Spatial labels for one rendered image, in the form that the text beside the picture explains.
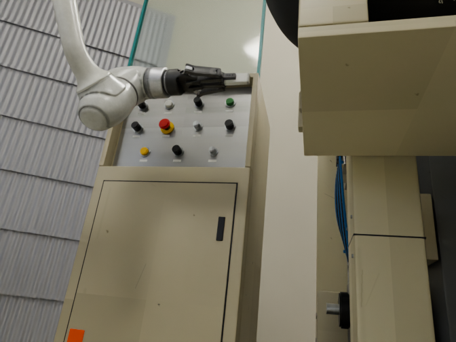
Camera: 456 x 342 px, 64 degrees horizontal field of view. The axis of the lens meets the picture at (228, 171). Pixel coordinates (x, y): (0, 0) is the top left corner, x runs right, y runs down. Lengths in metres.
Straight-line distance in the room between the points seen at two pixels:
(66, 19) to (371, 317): 0.95
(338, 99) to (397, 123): 0.13
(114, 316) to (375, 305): 0.75
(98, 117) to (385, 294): 0.73
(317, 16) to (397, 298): 0.51
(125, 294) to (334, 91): 0.85
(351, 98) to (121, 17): 3.64
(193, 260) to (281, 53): 3.70
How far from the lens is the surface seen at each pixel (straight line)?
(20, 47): 3.87
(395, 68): 0.58
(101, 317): 1.21
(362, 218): 0.78
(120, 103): 0.98
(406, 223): 0.79
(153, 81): 1.07
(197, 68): 1.03
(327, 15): 0.54
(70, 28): 1.03
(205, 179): 1.18
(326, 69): 0.56
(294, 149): 3.98
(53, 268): 3.13
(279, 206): 3.67
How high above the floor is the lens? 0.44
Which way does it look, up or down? 22 degrees up
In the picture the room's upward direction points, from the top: 6 degrees clockwise
